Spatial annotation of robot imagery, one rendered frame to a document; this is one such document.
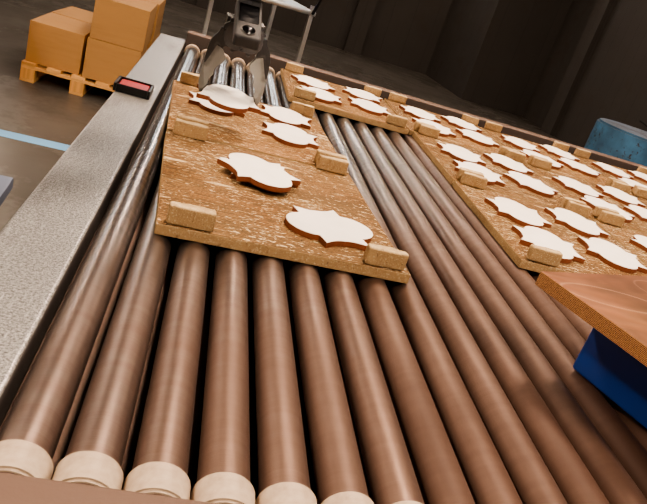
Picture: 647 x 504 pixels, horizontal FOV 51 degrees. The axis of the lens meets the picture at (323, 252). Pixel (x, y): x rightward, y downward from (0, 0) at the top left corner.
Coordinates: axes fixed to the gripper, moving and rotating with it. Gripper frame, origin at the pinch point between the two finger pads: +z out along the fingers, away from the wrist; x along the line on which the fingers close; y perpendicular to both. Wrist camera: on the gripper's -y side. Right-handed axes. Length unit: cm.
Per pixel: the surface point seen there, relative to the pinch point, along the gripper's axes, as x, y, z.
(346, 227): -17.9, -38.7, 6.2
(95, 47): 61, 345, 64
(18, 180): 66, 179, 99
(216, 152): 1.0, -14.4, 7.0
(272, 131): -10.7, 5.9, 5.9
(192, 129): 5.6, -10.2, 5.2
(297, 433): -5, -83, 9
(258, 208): -4.8, -36.6, 7.1
